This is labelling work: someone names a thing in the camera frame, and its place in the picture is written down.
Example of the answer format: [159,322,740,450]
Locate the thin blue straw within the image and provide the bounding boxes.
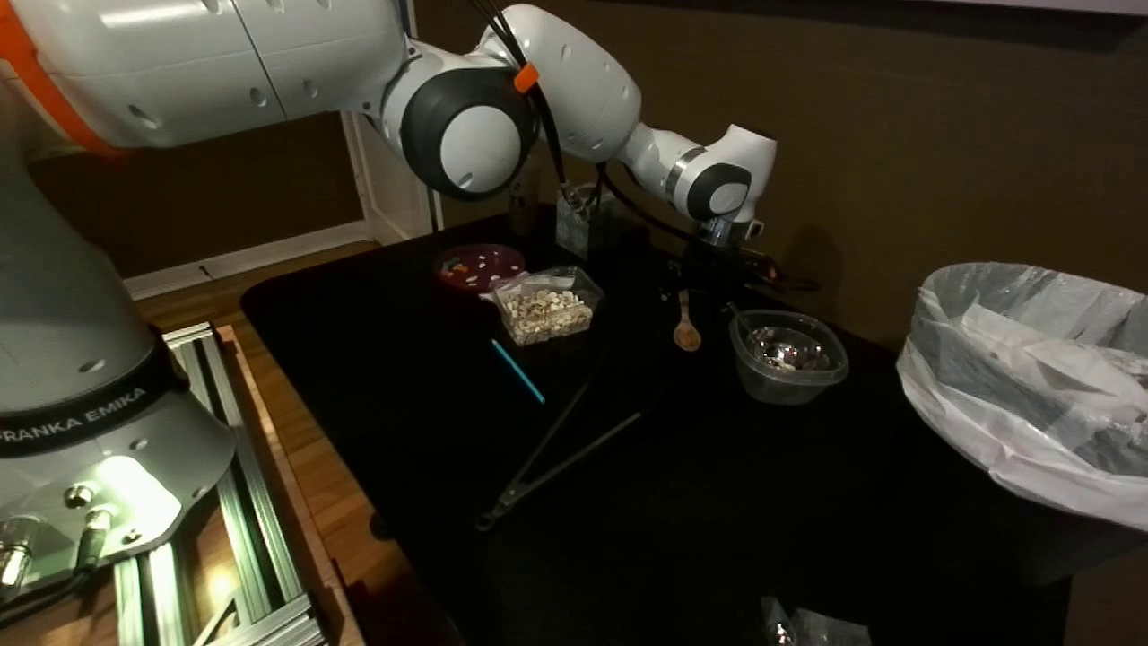
[487,339,548,408]

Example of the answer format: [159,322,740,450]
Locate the patterned tissue box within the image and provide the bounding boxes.
[554,180,610,262]

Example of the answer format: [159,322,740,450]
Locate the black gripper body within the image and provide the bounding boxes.
[681,214,804,303]

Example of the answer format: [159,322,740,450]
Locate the clear rectangular container with popcorn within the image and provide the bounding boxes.
[492,262,608,352]

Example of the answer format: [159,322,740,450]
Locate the wooden base board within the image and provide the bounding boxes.
[212,320,371,646]

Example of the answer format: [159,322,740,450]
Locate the long metal tongs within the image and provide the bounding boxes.
[469,346,651,535]

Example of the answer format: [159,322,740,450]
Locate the trash bin with white bag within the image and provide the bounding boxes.
[892,259,1148,594]

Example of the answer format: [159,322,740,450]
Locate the wooden spoon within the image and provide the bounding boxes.
[669,286,708,359]

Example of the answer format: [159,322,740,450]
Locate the red bowl with candies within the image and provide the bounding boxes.
[429,242,530,303]

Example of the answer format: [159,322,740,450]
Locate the aluminium profile base frame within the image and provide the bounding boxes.
[107,320,331,646]

